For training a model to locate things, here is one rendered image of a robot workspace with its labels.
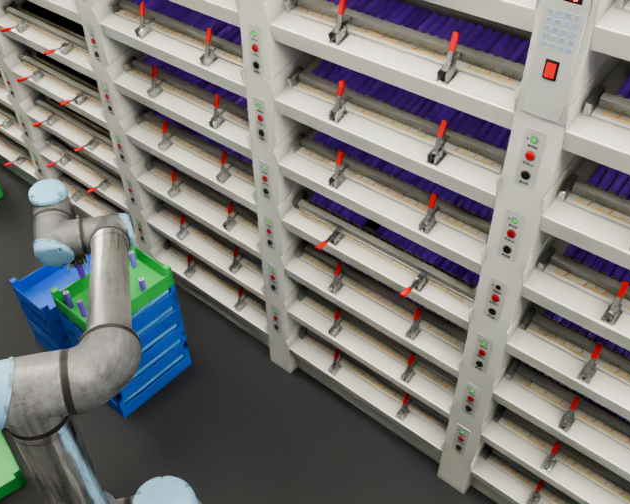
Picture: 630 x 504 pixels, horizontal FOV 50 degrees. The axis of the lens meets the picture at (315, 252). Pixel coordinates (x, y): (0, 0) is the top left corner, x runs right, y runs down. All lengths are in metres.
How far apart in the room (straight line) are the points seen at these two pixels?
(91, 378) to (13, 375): 0.13
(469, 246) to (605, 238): 0.32
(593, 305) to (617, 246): 0.18
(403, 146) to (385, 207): 0.19
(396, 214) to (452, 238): 0.15
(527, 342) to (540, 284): 0.19
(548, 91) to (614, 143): 0.14
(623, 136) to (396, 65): 0.45
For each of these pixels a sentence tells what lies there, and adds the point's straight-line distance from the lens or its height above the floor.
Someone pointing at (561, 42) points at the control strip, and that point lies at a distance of 1.19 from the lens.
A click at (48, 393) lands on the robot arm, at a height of 0.97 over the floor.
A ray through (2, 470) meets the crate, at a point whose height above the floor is 0.00.
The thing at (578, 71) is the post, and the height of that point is 1.38.
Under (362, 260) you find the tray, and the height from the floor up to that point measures 0.71.
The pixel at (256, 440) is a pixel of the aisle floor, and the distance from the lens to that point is 2.25.
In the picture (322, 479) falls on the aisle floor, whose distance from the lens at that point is 2.17.
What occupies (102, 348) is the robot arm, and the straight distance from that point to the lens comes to 1.24.
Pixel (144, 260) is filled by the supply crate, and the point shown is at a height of 0.42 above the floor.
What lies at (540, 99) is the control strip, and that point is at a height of 1.31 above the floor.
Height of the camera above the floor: 1.90
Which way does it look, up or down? 42 degrees down
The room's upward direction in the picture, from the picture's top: 1 degrees counter-clockwise
